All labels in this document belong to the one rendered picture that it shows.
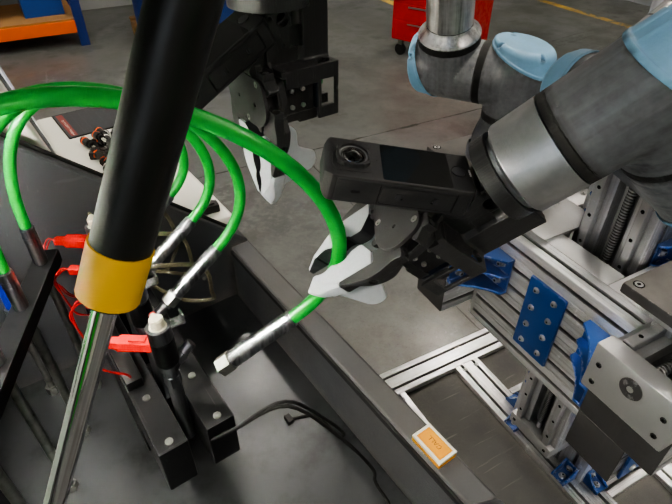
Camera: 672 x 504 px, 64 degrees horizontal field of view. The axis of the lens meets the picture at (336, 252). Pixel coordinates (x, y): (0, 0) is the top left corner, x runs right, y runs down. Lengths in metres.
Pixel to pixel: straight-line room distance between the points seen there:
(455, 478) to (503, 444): 0.96
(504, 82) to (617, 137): 0.68
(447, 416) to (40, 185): 1.25
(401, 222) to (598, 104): 0.16
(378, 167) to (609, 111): 0.15
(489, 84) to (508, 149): 0.67
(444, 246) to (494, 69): 0.66
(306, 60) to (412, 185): 0.19
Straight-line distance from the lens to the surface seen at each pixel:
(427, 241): 0.43
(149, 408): 0.76
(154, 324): 0.62
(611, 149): 0.39
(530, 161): 0.39
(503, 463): 1.63
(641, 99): 0.38
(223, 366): 0.56
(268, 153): 0.42
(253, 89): 0.51
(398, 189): 0.39
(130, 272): 0.16
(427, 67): 1.08
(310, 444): 0.87
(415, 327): 2.19
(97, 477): 0.91
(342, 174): 0.38
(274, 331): 0.53
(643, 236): 1.07
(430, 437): 0.73
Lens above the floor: 1.57
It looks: 38 degrees down
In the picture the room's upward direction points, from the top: straight up
